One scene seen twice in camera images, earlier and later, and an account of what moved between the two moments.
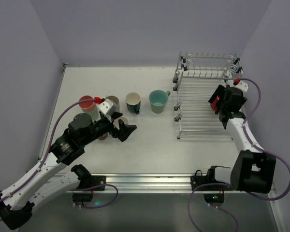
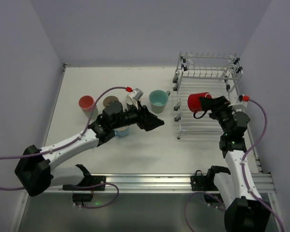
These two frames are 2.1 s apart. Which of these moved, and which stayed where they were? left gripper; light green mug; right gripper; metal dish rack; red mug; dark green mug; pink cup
Moved: right gripper; left gripper; dark green mug; red mug
Stayed: metal dish rack; light green mug; pink cup
